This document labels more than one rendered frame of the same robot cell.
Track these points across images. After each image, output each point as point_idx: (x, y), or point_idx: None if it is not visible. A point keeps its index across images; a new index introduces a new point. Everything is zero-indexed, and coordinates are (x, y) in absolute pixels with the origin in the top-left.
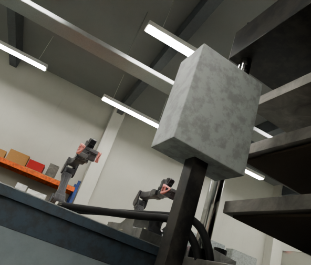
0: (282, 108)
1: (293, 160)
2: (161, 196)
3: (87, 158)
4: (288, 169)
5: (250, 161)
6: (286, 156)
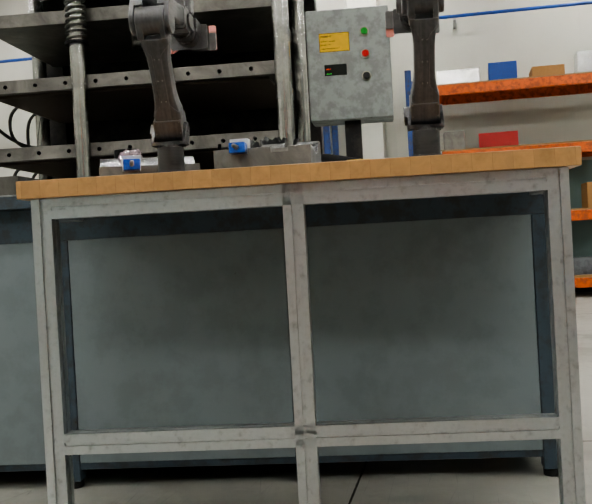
0: (256, 16)
1: (258, 89)
2: (186, 40)
3: (410, 31)
4: (240, 87)
5: (266, 80)
6: (266, 88)
